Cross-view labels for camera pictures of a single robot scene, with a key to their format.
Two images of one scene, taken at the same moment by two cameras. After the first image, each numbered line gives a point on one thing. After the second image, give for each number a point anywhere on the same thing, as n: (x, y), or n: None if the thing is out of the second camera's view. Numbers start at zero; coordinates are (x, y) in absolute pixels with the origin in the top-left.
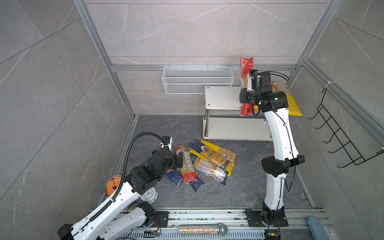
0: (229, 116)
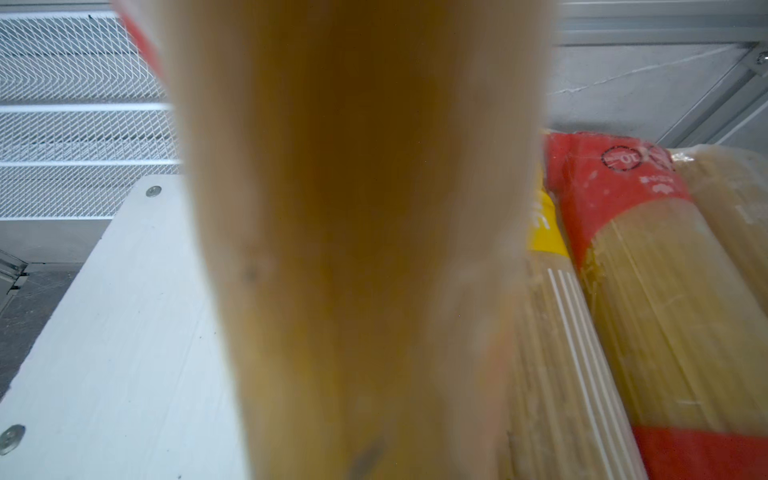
0: (132, 379)
